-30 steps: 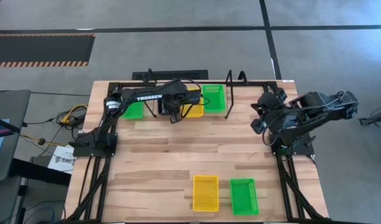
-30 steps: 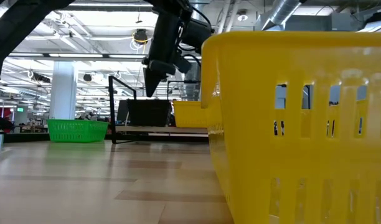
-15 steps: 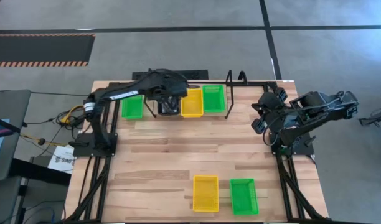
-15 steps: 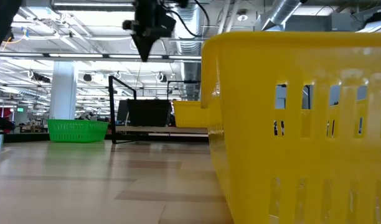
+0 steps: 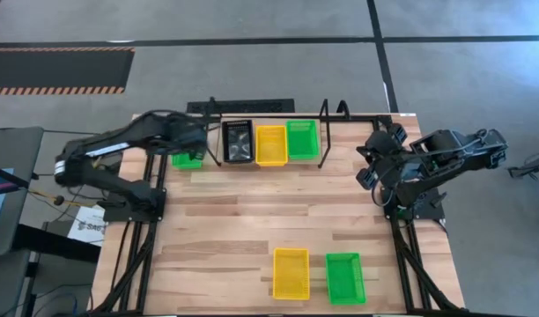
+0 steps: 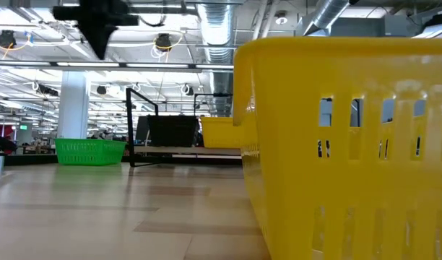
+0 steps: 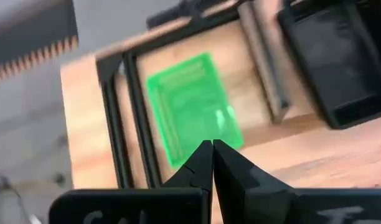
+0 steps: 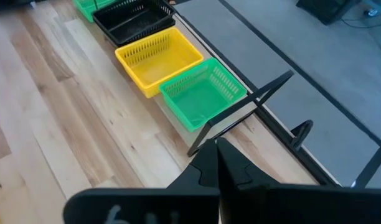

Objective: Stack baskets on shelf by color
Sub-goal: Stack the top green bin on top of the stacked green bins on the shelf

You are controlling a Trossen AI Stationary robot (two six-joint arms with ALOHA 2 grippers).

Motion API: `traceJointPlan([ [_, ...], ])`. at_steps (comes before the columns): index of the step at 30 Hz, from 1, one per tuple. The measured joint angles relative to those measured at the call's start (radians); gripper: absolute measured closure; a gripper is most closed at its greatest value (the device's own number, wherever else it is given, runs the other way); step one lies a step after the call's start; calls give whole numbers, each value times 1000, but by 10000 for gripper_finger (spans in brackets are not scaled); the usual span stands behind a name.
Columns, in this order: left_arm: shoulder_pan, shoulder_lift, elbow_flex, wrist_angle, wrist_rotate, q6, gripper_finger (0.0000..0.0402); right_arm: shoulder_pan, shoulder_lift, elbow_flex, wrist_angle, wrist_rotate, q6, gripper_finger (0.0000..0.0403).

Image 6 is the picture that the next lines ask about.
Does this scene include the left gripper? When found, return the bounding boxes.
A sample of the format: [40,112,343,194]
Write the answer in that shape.
[53,0,139,61]

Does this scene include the green plastic basket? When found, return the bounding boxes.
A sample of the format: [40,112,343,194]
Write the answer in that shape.
[53,138,127,167]

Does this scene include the long ceiling light strip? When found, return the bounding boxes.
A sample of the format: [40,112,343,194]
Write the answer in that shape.
[0,60,236,73]

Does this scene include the white building column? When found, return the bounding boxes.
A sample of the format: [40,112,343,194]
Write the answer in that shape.
[56,70,92,140]

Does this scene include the red and black background machine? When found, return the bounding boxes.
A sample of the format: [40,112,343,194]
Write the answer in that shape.
[0,123,19,153]

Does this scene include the ribbed silver air duct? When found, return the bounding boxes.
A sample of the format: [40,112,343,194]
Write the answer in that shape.
[195,0,236,116]

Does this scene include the wooden shelf with black frame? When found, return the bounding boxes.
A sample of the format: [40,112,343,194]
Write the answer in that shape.
[125,87,243,168]

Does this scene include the black aluminium table frame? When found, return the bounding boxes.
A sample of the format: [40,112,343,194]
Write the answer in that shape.
[0,153,243,168]

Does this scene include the smooth silver air duct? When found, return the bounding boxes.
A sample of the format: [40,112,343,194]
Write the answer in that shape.
[295,0,352,37]

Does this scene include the grey rectangular air duct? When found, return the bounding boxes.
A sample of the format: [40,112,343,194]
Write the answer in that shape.
[331,17,386,38]

